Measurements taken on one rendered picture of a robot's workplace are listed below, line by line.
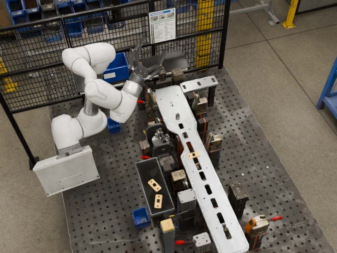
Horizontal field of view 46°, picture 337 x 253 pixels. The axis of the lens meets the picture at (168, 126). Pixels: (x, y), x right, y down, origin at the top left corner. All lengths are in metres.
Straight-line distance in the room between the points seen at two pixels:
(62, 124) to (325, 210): 2.36
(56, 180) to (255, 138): 1.52
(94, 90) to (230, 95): 1.84
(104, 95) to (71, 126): 0.97
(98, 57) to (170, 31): 0.93
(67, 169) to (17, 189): 1.24
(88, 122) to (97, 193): 0.52
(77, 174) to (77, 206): 0.22
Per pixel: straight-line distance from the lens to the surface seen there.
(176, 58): 3.24
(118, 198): 2.85
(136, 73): 1.96
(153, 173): 2.38
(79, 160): 2.72
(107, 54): 2.43
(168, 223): 2.23
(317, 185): 3.89
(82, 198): 2.89
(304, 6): 5.42
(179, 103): 2.93
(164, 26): 3.13
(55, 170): 2.75
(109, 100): 1.84
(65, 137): 2.74
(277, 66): 4.83
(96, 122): 2.78
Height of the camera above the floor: 3.18
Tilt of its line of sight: 51 degrees down
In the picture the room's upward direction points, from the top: 2 degrees counter-clockwise
